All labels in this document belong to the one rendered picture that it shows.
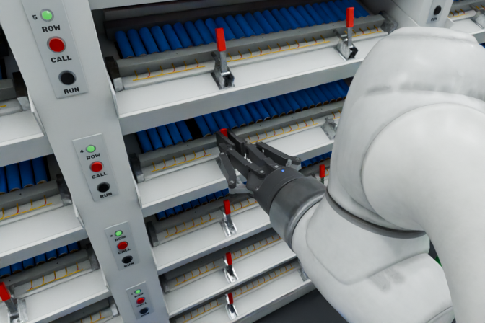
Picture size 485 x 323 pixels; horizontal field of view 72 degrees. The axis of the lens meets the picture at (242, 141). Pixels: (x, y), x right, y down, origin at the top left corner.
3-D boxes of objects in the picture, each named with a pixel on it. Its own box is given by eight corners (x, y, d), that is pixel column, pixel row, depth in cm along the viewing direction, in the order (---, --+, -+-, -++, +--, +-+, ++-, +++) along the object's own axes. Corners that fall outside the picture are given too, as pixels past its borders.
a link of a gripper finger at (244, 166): (269, 192, 51) (261, 196, 51) (232, 162, 60) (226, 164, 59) (268, 171, 50) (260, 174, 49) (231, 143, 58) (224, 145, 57)
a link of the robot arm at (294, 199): (346, 241, 45) (317, 215, 50) (352, 185, 41) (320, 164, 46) (290, 268, 42) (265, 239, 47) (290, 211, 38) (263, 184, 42)
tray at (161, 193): (377, 134, 86) (398, 111, 79) (142, 218, 64) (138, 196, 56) (334, 80, 95) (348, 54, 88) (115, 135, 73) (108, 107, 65)
